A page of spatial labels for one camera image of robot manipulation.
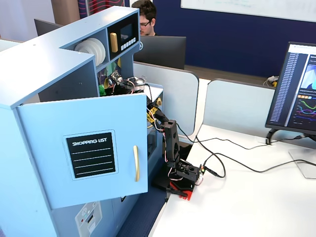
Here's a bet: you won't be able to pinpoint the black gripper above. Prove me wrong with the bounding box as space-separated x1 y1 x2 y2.
112 82 147 97

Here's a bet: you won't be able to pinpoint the light blue cabinet door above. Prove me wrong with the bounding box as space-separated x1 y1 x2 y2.
15 93 149 210

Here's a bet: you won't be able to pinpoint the silver toy pot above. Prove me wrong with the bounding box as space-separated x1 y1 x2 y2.
127 76 148 92

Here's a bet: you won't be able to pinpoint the white toy plate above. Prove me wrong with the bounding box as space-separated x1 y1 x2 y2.
74 40 99 56
91 38 107 65

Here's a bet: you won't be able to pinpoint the stack of white plates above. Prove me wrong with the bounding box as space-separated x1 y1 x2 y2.
85 39 103 67

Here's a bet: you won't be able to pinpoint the pale blue desk partition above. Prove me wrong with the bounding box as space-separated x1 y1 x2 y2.
203 78 279 135
133 61 200 144

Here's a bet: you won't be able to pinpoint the black monitor back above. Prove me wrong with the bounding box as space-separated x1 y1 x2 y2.
133 35 187 71

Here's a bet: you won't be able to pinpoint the black toy microwave door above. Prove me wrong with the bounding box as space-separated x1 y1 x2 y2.
107 11 140 61

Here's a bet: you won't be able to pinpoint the seated person with dark hair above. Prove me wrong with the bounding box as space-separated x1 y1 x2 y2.
131 0 158 37

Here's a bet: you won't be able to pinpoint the black shopping list sticker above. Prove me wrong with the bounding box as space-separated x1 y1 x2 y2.
63 129 119 182

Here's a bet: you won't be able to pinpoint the banner with red wavy lines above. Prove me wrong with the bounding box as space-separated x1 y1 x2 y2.
78 0 130 19

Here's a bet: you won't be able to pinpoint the brown wooden desk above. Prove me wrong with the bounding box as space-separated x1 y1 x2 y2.
184 64 281 87

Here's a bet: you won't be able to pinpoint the light blue toy kitchen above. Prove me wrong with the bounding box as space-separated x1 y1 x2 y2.
0 6 165 237

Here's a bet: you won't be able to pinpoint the dark grey monitor back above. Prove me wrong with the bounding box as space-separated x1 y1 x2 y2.
34 18 64 37

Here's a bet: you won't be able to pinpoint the red table clamp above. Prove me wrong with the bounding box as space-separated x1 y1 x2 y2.
165 181 196 201

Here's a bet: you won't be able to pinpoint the white appliance control sticker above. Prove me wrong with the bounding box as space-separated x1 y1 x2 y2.
75 201 103 237

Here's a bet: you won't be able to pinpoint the white whiteboard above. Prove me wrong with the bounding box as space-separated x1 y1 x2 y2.
180 0 316 23

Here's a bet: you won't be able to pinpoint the lit computer monitor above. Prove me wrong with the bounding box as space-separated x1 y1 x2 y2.
265 41 316 136

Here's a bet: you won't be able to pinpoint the grey monitor stand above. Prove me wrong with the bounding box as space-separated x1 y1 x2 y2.
266 128 316 179

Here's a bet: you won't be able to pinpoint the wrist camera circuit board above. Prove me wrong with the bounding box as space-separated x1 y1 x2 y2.
110 70 123 83

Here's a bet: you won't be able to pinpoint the red white servo wires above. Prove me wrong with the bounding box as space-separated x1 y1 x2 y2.
147 106 166 134

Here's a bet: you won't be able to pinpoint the short gold microwave handle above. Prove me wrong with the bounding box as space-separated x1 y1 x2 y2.
110 32 119 53

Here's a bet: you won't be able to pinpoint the gold bar handle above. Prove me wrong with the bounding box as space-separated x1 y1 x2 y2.
132 145 141 183

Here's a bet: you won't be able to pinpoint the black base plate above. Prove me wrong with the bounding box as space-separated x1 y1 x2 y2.
151 162 173 191

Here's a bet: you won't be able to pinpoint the looped black cable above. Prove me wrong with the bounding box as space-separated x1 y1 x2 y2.
195 135 227 178

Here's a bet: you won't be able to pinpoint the thin black cable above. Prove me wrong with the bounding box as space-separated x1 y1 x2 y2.
175 122 316 150

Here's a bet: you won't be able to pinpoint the long black cable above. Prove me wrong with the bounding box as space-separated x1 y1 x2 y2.
203 153 316 173

